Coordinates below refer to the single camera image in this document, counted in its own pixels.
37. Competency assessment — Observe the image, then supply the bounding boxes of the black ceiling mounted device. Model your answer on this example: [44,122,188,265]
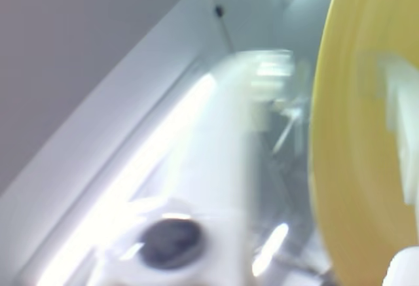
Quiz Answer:
[213,3,236,52]

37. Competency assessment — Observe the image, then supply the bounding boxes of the yellow plate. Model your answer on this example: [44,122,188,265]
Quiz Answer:
[307,0,419,286]

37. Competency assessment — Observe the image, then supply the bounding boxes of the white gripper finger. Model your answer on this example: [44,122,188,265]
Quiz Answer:
[94,49,295,286]
[376,53,419,286]

